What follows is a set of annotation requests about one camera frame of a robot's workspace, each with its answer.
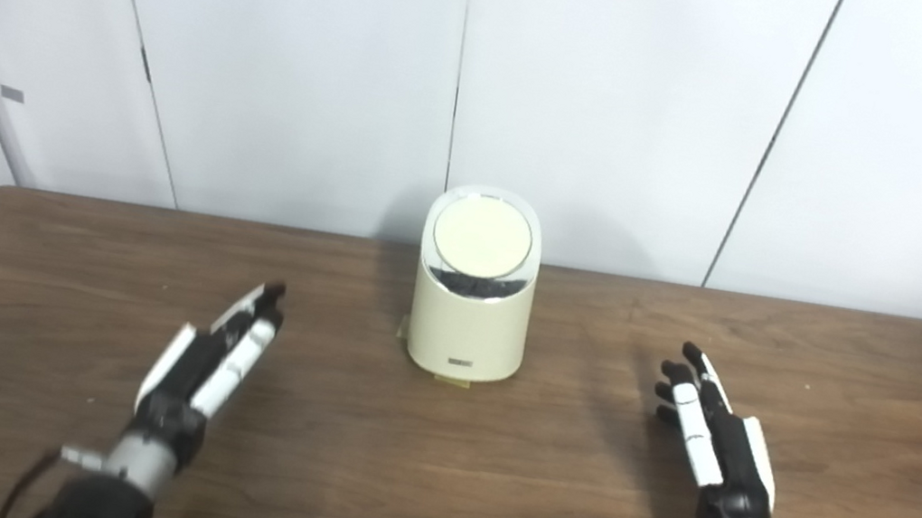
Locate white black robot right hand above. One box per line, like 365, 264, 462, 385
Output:
635, 338, 804, 518

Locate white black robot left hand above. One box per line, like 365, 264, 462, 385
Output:
119, 263, 291, 485

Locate cream round bin lid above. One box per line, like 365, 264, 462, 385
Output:
428, 189, 540, 285

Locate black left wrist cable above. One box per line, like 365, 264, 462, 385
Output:
0, 437, 111, 518

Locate cream-colored bin body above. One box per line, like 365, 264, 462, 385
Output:
400, 178, 550, 390

